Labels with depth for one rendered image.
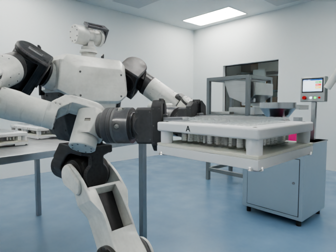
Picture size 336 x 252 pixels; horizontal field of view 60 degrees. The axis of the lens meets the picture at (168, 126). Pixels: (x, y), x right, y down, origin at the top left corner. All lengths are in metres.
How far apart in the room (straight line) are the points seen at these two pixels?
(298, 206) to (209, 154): 2.45
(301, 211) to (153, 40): 4.68
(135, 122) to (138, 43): 5.55
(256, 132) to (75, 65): 0.69
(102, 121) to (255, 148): 0.36
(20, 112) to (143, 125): 0.28
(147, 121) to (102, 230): 0.49
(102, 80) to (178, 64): 5.88
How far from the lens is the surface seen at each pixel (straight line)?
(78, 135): 0.72
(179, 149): 0.60
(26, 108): 0.73
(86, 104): 0.75
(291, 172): 2.91
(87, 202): 1.05
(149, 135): 0.68
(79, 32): 1.10
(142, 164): 2.02
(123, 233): 1.04
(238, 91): 4.09
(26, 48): 1.02
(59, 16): 5.45
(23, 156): 1.48
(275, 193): 3.03
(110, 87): 1.07
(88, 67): 1.03
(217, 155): 0.54
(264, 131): 0.51
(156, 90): 1.20
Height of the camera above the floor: 1.11
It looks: 4 degrees down
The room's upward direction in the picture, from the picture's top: straight up
